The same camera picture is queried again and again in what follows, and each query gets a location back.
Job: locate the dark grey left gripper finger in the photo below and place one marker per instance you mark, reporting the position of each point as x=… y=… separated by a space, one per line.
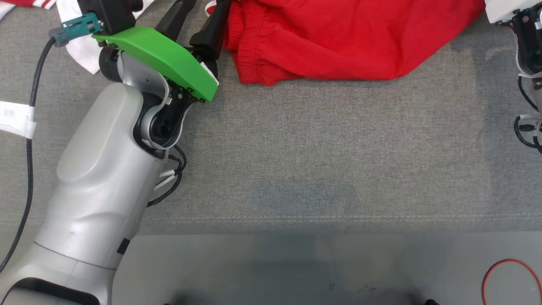
x=214 y=29
x=175 y=21

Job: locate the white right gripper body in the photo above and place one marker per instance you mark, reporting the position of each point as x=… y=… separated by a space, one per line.
x=504 y=10

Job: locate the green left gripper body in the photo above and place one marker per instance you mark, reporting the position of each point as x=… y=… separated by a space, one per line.
x=169 y=55

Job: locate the red jersey with white sleeves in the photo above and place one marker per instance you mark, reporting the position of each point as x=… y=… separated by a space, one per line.
x=80 y=48

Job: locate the red shorts with white stripe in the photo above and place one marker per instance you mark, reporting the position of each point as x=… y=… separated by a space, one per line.
x=338 y=38

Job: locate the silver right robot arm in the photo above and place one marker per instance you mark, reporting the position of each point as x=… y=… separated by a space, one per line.
x=531 y=46

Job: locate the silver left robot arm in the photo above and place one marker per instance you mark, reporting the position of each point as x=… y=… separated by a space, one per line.
x=101 y=178

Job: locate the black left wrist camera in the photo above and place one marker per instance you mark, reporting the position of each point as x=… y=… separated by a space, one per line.
x=110 y=15

